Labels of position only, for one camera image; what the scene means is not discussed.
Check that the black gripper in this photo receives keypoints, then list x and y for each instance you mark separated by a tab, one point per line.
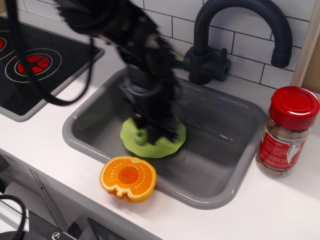
152	108

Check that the green handled grey spatula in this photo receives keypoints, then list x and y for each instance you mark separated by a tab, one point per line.
140	137

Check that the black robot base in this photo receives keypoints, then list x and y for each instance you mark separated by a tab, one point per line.
19	223

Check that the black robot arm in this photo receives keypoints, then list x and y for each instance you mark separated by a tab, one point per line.
149	85

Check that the green wavy plate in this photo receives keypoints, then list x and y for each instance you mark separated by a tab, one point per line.
163	146

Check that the grey plastic sink basin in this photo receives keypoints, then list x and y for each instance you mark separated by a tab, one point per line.
222	136

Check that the orange toy pumpkin half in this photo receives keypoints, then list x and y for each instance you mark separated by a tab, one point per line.
128	177

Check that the toy avocado half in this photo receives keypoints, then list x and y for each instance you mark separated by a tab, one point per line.
178	59

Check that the dark grey faucet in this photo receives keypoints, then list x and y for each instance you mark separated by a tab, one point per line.
241	38

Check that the red lidded spice jar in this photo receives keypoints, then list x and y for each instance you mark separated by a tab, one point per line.
292	113

